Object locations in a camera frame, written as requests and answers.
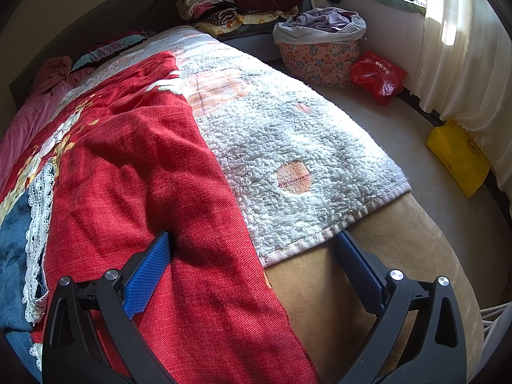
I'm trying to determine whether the red plastic bag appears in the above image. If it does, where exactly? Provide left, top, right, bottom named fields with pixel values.
left=350, top=50, right=409, bottom=107

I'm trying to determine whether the white fleecy blanket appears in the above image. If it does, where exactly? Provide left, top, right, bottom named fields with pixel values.
left=68, top=26, right=412, bottom=268

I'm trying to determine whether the pink quilt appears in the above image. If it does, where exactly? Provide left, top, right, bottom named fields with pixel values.
left=0, top=57, right=94, bottom=193

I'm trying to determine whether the pile of folded clothes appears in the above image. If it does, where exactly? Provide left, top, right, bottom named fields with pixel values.
left=176, top=0, right=308, bottom=35

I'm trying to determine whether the patterned laundry basket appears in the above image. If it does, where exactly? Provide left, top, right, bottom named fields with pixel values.
left=273, top=7, right=368, bottom=89

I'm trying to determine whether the beige bed sheet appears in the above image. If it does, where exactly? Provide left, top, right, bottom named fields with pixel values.
left=262, top=194, right=483, bottom=384

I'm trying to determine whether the red floral blanket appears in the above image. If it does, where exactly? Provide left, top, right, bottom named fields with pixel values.
left=0, top=51, right=321, bottom=384

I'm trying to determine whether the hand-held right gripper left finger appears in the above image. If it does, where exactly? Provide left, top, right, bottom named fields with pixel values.
left=42, top=231, right=177, bottom=384

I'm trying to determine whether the dark quilted headboard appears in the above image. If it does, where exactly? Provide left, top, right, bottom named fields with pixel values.
left=8, top=0, right=185, bottom=105

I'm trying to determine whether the cream curtain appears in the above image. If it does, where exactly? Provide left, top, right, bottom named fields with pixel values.
left=406, top=0, right=512, bottom=193

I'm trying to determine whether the yellow plastic bag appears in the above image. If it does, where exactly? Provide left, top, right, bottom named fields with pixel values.
left=426, top=118, right=492, bottom=198

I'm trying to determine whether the purple garment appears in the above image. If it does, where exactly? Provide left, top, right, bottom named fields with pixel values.
left=294, top=7, right=356, bottom=35

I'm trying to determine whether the grey bedside cabinet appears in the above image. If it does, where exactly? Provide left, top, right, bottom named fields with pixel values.
left=216, top=20, right=308, bottom=65

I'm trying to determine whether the patterned pillow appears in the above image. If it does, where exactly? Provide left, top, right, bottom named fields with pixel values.
left=71, top=28, right=156, bottom=73

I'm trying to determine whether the white metal rack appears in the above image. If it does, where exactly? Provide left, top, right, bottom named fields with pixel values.
left=478, top=302, right=512, bottom=369

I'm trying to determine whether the blue denim skirt lace trim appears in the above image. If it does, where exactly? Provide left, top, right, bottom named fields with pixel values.
left=0, top=156, right=57, bottom=384

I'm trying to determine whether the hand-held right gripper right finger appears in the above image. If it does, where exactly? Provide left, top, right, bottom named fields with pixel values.
left=335, top=231, right=467, bottom=384

